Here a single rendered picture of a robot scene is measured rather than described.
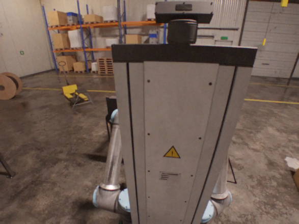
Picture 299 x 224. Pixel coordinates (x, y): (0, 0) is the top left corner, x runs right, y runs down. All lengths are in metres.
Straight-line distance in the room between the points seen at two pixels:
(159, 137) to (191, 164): 0.15
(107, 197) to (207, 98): 0.94
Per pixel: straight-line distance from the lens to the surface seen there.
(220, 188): 1.09
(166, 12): 0.37
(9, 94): 7.54
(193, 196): 0.65
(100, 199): 1.14
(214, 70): 0.37
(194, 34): 0.36
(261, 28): 11.92
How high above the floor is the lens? 1.78
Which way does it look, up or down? 26 degrees down
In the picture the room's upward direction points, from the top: straight up
